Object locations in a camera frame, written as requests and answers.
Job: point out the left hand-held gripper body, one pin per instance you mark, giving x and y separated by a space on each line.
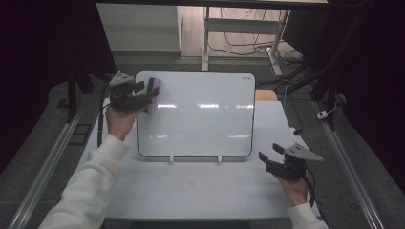
122 95

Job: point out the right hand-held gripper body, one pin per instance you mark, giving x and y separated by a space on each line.
291 165

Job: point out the purple whiteboard eraser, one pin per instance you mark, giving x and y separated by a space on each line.
156 84

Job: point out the white whiteboard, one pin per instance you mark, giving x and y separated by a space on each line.
203 127

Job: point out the person's right hand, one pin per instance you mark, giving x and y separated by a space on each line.
294 189

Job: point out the person's left hand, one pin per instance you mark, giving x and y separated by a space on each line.
121 122

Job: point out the white power strip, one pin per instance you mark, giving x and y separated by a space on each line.
296 136

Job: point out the white whiteboard stand clip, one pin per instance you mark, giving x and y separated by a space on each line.
219 160
171 159

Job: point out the black metal stand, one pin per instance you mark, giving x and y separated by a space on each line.
331 95
72 92

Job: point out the tan wooden board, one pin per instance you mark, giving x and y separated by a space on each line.
266 95

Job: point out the small white adapter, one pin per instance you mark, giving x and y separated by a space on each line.
322 114

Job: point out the black floor plate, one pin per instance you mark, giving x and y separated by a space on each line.
80 134

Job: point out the white cabinet panel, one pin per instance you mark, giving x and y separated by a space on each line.
137 27

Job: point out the dark curtain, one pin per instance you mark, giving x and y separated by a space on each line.
38 63
372 79

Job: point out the metal floor rail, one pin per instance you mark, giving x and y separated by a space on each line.
350 181
47 168

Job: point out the white desk frame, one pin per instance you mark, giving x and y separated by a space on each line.
242 26

